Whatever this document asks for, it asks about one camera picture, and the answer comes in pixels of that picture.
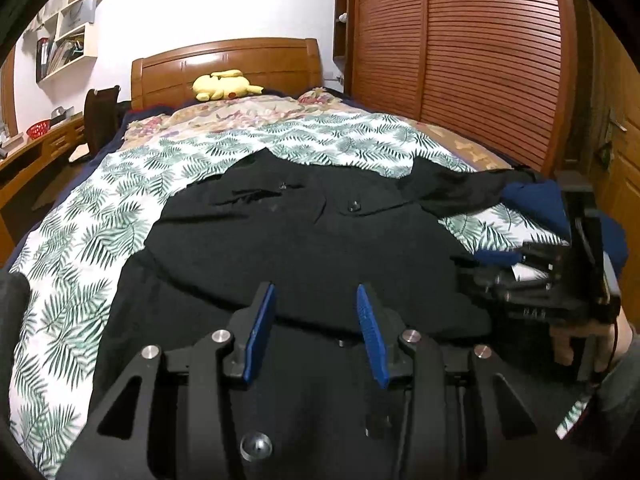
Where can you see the orange patterned mattress cover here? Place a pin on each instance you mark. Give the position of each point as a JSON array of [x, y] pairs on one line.
[[470, 147]]

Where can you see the person's right forearm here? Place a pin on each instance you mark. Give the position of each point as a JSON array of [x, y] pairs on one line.
[[620, 400]]

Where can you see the white wall shelf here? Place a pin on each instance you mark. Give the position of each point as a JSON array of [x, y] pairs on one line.
[[70, 25]]

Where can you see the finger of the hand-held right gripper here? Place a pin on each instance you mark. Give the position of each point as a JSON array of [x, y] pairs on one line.
[[495, 295], [495, 258]]

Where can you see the person's right hand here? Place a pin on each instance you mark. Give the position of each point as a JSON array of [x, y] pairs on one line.
[[562, 347]]

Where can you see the dark grey cloth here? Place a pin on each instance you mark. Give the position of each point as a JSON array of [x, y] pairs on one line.
[[12, 310]]

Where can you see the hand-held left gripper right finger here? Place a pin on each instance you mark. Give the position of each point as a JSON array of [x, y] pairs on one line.
[[372, 335]]

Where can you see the wooden door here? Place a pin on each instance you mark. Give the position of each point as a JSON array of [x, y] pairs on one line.
[[615, 85]]

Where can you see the wooden bed headboard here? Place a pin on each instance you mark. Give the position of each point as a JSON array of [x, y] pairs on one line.
[[225, 62]]

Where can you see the dark brown chair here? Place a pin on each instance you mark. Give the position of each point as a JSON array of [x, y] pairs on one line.
[[100, 120]]

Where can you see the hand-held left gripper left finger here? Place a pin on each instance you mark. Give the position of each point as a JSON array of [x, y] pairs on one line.
[[260, 332]]

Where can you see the floral quilt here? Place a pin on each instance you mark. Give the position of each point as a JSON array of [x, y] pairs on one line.
[[225, 115]]

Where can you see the leaf print bed sheet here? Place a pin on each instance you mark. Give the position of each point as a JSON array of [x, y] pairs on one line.
[[75, 270]]

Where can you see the row of books and folders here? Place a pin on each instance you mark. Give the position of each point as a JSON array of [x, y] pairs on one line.
[[57, 55]]

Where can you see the navy blue cloth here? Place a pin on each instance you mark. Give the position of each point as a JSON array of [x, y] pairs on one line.
[[540, 205]]

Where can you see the black shirt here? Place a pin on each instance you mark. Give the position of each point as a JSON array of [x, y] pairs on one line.
[[300, 240]]

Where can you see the wooden open shelf unit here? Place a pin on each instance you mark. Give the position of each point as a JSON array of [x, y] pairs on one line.
[[341, 10]]

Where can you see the wooden slatted wardrobe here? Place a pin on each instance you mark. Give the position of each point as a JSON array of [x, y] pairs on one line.
[[475, 45]]

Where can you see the wooden desk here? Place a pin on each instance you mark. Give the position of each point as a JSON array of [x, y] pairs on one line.
[[50, 137]]

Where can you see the yellow plush toy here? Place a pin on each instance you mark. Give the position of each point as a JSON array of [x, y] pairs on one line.
[[220, 85]]

